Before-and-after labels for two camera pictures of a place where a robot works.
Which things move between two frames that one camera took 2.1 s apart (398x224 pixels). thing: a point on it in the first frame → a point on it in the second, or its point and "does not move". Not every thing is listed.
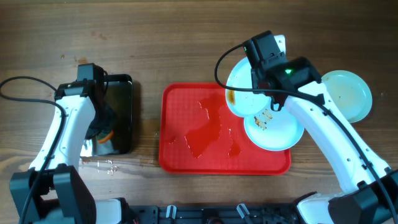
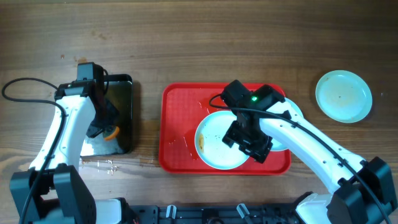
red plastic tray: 199,134 does not move
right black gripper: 277,104 → 249,144
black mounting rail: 215,214 does not move
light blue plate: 243,102 → 209,144
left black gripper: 101,125 does not move
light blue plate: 351,93 does not move
